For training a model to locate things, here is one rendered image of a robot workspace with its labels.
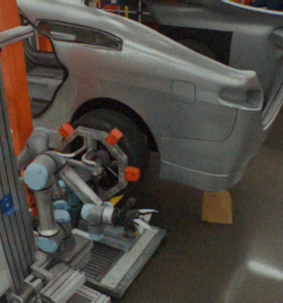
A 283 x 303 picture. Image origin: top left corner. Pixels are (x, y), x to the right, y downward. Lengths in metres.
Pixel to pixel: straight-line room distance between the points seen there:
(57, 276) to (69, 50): 1.61
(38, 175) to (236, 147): 1.40
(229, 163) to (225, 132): 0.25
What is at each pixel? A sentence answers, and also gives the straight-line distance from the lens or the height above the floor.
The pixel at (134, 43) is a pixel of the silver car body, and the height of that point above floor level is 1.74.
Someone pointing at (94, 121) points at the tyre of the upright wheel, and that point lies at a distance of 2.95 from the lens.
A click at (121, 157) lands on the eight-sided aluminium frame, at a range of 2.86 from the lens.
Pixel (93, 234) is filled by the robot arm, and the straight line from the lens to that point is 2.04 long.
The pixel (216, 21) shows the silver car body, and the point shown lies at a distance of 4.36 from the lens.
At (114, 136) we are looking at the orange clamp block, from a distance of 2.80.
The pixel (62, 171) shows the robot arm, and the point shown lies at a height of 1.36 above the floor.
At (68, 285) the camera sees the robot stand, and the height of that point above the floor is 0.73.
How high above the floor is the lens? 2.45
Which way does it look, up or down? 34 degrees down
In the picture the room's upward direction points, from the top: 4 degrees counter-clockwise
